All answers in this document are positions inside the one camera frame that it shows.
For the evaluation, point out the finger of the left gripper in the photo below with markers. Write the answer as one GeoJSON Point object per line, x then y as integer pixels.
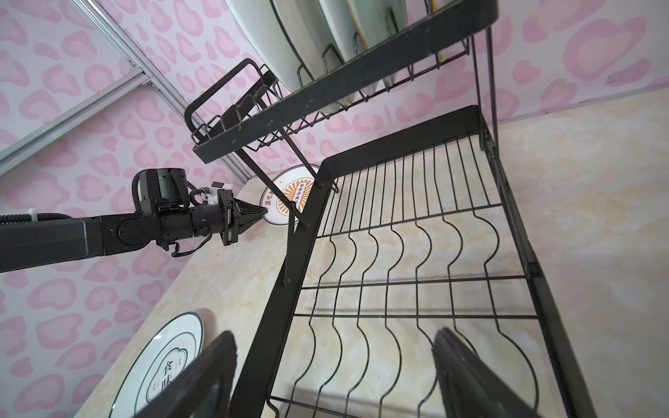
{"type": "Point", "coordinates": [249, 215]}

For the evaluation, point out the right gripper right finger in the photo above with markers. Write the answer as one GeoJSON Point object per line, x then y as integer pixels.
{"type": "Point", "coordinates": [468, 387]}

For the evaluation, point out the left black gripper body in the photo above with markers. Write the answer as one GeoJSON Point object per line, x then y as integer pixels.
{"type": "Point", "coordinates": [231, 217]}

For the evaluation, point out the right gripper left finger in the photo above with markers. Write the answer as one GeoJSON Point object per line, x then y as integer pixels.
{"type": "Point", "coordinates": [204, 388]}

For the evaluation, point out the white plate black cloud outline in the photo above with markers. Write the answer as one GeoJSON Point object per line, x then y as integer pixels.
{"type": "Point", "coordinates": [167, 354]}

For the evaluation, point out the small orange sunburst plate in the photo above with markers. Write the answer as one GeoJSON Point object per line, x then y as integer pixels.
{"type": "Point", "coordinates": [295, 183]}

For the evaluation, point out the large orange sunburst plate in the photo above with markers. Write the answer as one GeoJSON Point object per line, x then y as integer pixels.
{"type": "Point", "coordinates": [261, 26]}

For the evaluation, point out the white plate dark green rim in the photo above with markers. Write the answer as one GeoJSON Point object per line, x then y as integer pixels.
{"type": "Point", "coordinates": [343, 29]}

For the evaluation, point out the cream plum blossom plate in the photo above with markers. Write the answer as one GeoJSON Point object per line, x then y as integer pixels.
{"type": "Point", "coordinates": [310, 35]}

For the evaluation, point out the mint green flower plate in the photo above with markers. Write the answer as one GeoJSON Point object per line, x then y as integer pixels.
{"type": "Point", "coordinates": [377, 20]}

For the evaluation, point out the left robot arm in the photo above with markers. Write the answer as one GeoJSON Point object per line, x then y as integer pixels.
{"type": "Point", "coordinates": [167, 209]}

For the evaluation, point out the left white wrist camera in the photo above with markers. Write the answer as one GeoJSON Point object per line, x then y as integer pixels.
{"type": "Point", "coordinates": [209, 195]}

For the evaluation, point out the black wire dish rack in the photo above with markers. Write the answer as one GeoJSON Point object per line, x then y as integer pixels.
{"type": "Point", "coordinates": [399, 238]}

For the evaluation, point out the aluminium frame diagonal strut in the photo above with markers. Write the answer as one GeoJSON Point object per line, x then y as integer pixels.
{"type": "Point", "coordinates": [35, 142]}

